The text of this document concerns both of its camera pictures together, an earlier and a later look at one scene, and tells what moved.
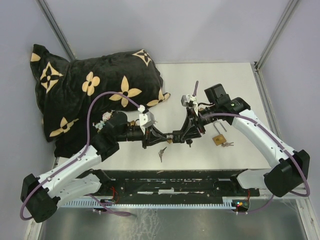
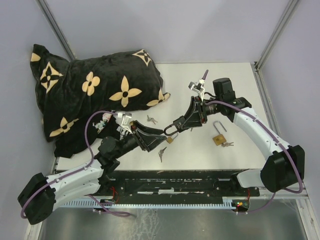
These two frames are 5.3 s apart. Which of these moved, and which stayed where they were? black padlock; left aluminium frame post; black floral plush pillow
Moved: black padlock
Stayed: left aluminium frame post; black floral plush pillow
